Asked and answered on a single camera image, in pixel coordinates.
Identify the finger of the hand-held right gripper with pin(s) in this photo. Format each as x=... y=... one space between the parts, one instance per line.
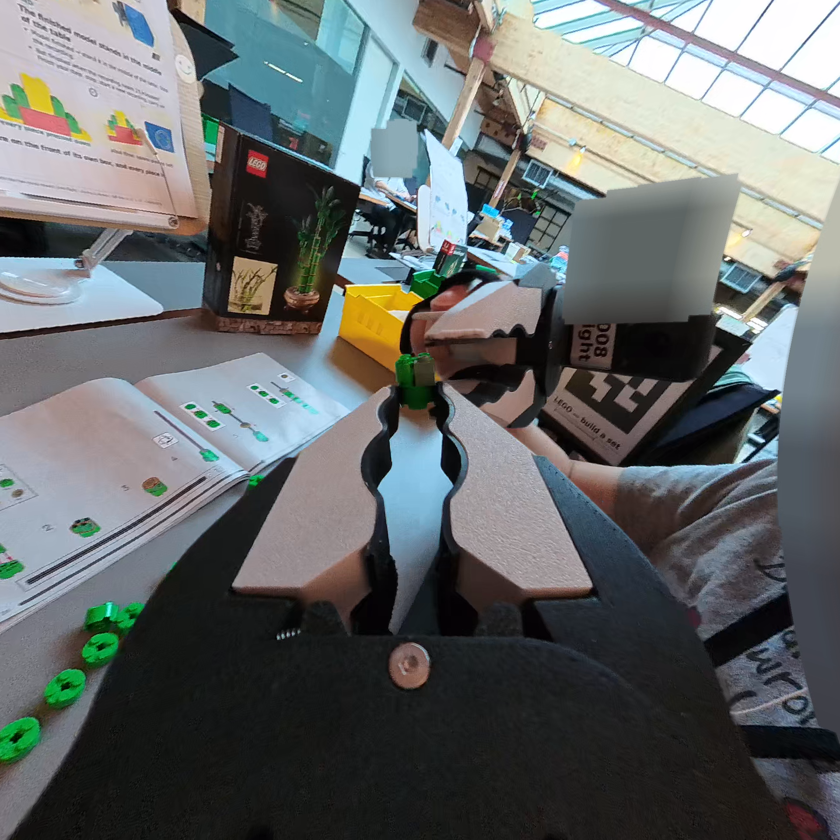
x=479 y=358
x=499 y=308

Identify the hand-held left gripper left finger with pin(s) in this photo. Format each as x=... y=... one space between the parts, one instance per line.
x=308 y=518

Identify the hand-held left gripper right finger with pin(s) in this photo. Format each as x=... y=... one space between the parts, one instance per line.
x=518 y=525

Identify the small tan brick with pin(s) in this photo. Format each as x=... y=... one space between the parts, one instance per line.
x=424 y=371

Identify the green brick assembly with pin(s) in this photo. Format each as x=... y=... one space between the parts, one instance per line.
x=415 y=392

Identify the person's right hand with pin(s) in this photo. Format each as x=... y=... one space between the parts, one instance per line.
x=453 y=299

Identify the small black box red label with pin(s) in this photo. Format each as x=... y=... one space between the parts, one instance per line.
x=450 y=260

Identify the green plastic bin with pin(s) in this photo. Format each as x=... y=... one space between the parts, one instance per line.
x=426 y=283

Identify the yellow plastic bin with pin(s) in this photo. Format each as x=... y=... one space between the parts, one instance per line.
x=374 y=321

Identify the background instruction sheet stand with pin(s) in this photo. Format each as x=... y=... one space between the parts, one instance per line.
x=447 y=197

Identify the open instruction booklet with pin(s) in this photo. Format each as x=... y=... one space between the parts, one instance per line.
x=131 y=446

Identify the wooden pillar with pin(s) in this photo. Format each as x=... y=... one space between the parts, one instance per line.
x=467 y=98

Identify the black bamboo toy set box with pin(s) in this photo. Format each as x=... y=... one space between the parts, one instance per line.
x=275 y=229

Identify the scattered green round bricks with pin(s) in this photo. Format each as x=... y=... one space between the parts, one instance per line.
x=100 y=648

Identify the white stand base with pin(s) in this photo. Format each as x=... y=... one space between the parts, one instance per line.
x=79 y=295

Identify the instruction sheet on stand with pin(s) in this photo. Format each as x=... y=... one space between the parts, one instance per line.
x=191 y=131

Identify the dark folder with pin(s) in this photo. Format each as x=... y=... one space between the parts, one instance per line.
x=210 y=46

